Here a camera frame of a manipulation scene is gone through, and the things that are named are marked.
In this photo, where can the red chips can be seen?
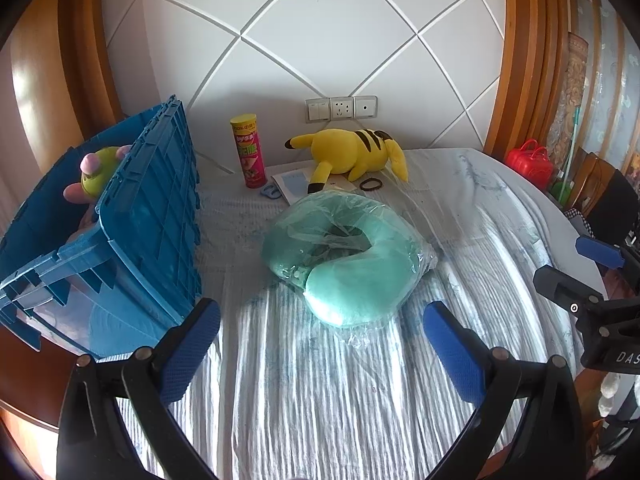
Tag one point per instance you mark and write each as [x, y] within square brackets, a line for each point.
[250, 155]

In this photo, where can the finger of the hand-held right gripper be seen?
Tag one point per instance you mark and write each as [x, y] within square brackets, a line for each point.
[565, 285]
[597, 251]

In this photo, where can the wooden chair with black cushion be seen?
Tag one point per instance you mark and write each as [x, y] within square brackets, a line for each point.
[607, 200]

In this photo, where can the patterned wall hanging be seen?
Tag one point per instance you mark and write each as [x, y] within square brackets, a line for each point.
[570, 95]

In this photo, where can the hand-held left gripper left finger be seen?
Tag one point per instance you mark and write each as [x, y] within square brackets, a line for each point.
[192, 350]

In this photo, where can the red plastic basket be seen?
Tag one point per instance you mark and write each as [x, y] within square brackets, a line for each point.
[527, 167]

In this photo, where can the teal neck pillow in bag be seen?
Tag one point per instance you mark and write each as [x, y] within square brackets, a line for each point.
[385, 240]

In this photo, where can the white wall light switch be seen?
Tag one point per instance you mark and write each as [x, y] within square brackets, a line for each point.
[318, 109]

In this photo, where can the person's right hand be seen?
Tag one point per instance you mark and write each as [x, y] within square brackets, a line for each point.
[610, 395]

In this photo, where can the yellow plush toy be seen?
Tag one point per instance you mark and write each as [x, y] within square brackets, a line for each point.
[345, 152]

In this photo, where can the wooden wall trim panel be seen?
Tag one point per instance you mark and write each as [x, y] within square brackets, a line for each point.
[525, 50]
[85, 50]

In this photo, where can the striped white bedsheet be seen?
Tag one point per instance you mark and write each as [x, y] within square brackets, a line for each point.
[325, 400]

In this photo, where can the white round-hole wall socket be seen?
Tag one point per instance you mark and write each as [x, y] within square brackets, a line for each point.
[365, 107]

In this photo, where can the green and pink plush toy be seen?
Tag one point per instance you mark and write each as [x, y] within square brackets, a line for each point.
[97, 175]

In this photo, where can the white and blue booklet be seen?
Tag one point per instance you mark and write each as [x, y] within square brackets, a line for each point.
[295, 183]

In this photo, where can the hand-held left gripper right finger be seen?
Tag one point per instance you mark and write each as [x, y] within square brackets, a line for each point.
[452, 355]

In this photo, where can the blue plastic crate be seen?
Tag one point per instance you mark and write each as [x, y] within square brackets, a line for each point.
[150, 220]

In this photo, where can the small blue scissors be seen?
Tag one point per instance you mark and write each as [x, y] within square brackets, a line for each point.
[270, 192]

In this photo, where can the white wall power socket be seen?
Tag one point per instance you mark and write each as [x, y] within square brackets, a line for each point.
[342, 108]

